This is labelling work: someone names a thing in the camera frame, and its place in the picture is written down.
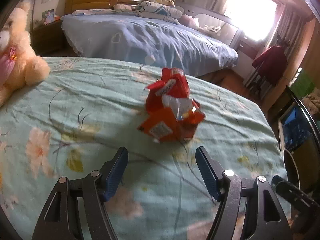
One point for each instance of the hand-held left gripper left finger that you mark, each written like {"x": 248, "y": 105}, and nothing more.
{"x": 113, "y": 177}

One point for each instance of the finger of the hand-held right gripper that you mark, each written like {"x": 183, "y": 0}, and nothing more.
{"x": 292, "y": 192}

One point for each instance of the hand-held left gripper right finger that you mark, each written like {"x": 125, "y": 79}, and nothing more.
{"x": 207, "y": 175}

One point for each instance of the black trash bin white rim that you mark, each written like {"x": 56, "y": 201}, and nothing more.
{"x": 291, "y": 167}

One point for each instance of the red snack packet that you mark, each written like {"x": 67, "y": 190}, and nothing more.
{"x": 170, "y": 127}

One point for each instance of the blue framed screen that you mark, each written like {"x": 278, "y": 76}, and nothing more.
{"x": 297, "y": 127}

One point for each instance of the green floral blanket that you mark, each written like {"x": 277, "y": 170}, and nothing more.
{"x": 75, "y": 92}

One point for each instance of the metal drying rack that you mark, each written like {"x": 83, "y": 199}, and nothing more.
{"x": 253, "y": 82}

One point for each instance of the green box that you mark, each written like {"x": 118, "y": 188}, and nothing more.
{"x": 302, "y": 81}

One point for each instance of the dark red garment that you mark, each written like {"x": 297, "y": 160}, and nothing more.
{"x": 271, "y": 62}

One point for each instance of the small wooden desk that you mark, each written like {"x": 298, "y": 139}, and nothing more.
{"x": 246, "y": 47}

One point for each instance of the bed with blue sheet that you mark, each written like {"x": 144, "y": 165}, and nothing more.
{"x": 137, "y": 37}

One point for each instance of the white plush with black marks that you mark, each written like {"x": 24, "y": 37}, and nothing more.
{"x": 213, "y": 29}

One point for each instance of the wooden nightstand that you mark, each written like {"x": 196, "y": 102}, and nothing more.
{"x": 47, "y": 40}

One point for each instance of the cream teddy bear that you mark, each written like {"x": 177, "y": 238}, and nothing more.
{"x": 22, "y": 55}

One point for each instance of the pink plush toy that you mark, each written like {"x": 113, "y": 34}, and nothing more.
{"x": 190, "y": 20}

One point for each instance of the small white pillow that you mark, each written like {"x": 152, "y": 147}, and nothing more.
{"x": 122, "y": 7}

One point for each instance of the yellow plush toy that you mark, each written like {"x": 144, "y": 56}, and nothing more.
{"x": 167, "y": 2}

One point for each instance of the wooden headboard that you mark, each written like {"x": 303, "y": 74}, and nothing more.
{"x": 95, "y": 0}

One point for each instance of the black glossy curved frame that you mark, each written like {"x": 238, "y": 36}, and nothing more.
{"x": 306, "y": 112}

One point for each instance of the grey bed guard rail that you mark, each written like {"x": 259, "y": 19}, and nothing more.
{"x": 225, "y": 21}

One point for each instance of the photo frame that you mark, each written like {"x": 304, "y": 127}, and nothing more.
{"x": 49, "y": 16}

